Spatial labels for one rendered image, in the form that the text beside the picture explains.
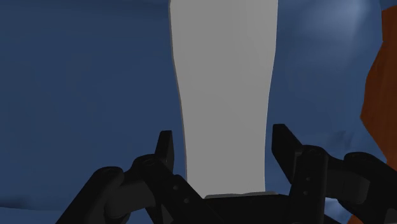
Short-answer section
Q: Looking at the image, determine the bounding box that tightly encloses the orange brown cushion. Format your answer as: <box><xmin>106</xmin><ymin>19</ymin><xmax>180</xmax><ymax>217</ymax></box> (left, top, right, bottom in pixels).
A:
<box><xmin>346</xmin><ymin>5</ymin><xmax>397</xmax><ymax>224</ymax></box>

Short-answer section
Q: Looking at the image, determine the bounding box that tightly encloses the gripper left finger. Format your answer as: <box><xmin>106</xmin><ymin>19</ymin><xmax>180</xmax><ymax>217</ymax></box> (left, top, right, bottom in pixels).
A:
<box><xmin>55</xmin><ymin>130</ymin><xmax>225</xmax><ymax>224</ymax></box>

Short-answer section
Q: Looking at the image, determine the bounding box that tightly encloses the tall grey vase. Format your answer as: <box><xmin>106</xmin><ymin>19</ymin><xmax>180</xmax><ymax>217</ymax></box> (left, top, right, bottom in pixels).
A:
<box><xmin>168</xmin><ymin>0</ymin><xmax>279</xmax><ymax>199</ymax></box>

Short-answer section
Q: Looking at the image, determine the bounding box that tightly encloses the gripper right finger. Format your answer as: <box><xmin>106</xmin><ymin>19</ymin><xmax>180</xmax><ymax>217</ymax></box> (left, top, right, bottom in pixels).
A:
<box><xmin>271</xmin><ymin>123</ymin><xmax>397</xmax><ymax>224</ymax></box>

